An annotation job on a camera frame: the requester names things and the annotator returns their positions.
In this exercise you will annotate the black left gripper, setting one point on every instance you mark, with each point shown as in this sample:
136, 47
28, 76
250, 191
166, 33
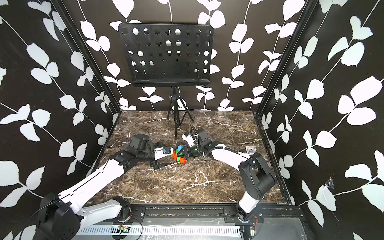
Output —
158, 165

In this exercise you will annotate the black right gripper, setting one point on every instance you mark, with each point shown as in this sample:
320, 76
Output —
188, 152

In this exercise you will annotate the green lego brick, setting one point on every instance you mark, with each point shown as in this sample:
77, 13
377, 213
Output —
179, 157

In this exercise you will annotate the orange lego brick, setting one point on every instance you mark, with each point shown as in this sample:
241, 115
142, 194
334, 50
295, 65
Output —
174, 155

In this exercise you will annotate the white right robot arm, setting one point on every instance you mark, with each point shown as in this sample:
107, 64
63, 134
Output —
257, 177

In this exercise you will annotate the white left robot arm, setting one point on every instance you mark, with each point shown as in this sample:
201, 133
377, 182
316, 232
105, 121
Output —
61, 216

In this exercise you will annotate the playing card box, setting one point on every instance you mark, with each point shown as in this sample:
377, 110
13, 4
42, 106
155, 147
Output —
251, 149

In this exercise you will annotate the white perforated strip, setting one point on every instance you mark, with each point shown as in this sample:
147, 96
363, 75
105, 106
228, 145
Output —
115, 230

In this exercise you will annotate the black music stand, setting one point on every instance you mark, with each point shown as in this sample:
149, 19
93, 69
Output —
168, 55

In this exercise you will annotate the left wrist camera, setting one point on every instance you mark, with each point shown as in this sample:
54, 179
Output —
163, 152

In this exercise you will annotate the black front rail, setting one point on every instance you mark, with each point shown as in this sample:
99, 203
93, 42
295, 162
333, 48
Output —
226, 211

